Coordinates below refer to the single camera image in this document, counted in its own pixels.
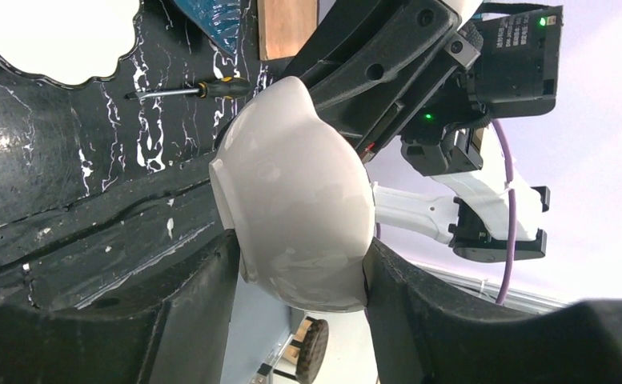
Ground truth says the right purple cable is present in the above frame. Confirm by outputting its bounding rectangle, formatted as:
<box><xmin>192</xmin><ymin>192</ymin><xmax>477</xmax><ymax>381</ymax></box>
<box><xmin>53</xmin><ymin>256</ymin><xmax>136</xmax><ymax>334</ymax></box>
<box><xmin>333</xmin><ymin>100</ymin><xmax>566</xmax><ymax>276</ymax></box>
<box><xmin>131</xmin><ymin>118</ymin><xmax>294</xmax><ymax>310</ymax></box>
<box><xmin>491</xmin><ymin>118</ymin><xmax>519</xmax><ymax>307</ymax></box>

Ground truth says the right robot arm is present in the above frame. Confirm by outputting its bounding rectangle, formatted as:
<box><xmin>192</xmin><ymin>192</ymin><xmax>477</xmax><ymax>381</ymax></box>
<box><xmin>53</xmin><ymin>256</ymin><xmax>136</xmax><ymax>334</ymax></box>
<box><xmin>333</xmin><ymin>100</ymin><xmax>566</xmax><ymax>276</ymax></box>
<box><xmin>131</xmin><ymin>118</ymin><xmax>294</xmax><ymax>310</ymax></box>
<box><xmin>285</xmin><ymin>1</ymin><xmax>563</xmax><ymax>262</ymax></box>

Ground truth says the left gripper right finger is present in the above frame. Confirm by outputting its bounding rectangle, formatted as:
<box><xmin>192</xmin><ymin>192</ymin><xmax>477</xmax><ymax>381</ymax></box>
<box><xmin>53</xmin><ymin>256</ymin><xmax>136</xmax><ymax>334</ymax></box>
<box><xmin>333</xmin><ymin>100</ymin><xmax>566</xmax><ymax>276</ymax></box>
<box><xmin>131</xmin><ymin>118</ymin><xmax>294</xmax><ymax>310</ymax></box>
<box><xmin>363</xmin><ymin>239</ymin><xmax>622</xmax><ymax>383</ymax></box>

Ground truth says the black yellow screwdriver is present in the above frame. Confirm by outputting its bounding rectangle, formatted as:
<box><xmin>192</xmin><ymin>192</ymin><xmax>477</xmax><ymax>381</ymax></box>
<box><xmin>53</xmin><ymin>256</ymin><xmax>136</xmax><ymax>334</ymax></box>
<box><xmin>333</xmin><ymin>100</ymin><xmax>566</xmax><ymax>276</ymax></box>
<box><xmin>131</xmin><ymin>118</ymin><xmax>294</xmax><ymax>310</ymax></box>
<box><xmin>125</xmin><ymin>77</ymin><xmax>252</xmax><ymax>100</ymax></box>

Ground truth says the wooden board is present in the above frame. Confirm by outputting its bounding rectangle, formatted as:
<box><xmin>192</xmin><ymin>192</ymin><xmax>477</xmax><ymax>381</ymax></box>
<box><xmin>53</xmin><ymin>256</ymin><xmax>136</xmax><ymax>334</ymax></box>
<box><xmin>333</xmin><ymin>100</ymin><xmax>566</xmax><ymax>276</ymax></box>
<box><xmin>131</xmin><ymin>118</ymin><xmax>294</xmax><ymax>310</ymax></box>
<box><xmin>256</xmin><ymin>0</ymin><xmax>319</xmax><ymax>61</ymax></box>

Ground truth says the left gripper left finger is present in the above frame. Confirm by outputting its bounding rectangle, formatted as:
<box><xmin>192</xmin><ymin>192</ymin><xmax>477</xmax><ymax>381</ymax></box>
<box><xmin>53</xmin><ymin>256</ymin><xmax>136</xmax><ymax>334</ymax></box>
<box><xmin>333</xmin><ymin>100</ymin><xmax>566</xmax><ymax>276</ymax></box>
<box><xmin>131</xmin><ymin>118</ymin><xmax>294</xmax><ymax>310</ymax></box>
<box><xmin>0</xmin><ymin>230</ymin><xmax>240</xmax><ymax>383</ymax></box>

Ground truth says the blue leaf-shaped plate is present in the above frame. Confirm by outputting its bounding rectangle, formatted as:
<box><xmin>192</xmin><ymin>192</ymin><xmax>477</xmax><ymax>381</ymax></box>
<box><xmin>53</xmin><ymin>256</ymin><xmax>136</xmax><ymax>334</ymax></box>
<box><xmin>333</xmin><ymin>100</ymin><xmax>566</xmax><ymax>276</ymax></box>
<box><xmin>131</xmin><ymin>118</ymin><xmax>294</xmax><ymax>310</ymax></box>
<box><xmin>173</xmin><ymin>0</ymin><xmax>241</xmax><ymax>57</ymax></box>

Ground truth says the white bowl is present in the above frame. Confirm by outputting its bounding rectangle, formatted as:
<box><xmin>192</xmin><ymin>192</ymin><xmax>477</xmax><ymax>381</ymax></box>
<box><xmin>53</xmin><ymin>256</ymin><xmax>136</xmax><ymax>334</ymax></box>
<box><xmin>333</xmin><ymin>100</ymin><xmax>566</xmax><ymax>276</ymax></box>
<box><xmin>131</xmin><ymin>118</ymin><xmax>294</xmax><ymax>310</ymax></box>
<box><xmin>209</xmin><ymin>77</ymin><xmax>375</xmax><ymax>313</ymax></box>

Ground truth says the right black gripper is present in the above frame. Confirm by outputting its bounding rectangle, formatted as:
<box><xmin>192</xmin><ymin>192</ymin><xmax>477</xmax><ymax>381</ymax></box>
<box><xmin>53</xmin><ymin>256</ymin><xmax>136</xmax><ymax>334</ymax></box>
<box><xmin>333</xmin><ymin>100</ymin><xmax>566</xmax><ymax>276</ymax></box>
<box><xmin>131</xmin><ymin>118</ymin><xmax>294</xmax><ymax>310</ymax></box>
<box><xmin>283</xmin><ymin>0</ymin><xmax>480</xmax><ymax>162</ymax></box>

